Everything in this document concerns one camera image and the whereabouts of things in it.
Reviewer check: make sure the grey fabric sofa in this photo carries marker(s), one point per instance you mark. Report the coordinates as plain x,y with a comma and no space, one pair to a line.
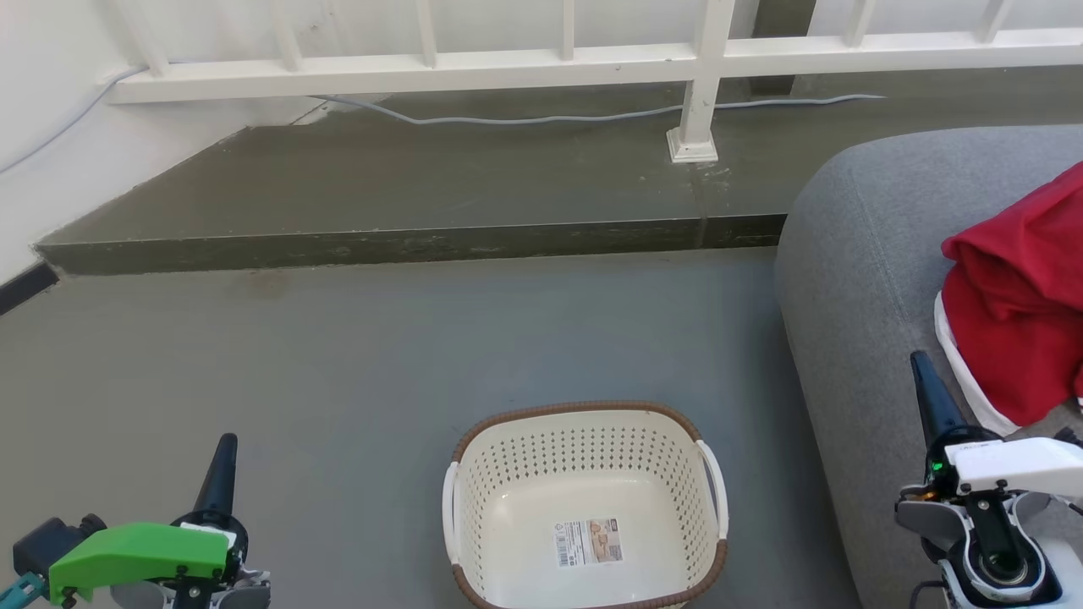
854,338

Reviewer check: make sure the cream perforated laundry basket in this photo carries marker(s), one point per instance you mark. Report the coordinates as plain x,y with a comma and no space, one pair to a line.
508,474

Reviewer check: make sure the white metal railing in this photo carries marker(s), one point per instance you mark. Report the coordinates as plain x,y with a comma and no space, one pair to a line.
508,66

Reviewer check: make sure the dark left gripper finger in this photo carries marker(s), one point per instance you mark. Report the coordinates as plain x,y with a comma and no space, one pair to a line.
218,478

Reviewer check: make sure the red garment with white label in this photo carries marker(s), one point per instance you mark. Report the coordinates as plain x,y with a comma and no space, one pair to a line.
1032,228

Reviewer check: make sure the paper product label sticker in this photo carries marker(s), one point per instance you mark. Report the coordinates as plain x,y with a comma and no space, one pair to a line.
588,542

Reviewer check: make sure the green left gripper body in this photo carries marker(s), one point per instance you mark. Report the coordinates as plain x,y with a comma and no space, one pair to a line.
135,554

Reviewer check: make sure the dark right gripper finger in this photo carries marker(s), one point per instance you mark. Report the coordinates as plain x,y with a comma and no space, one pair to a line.
939,406

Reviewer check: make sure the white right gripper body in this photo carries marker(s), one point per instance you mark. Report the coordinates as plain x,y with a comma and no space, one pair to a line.
1015,465

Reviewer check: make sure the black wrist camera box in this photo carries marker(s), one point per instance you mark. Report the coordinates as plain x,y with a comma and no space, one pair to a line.
51,545

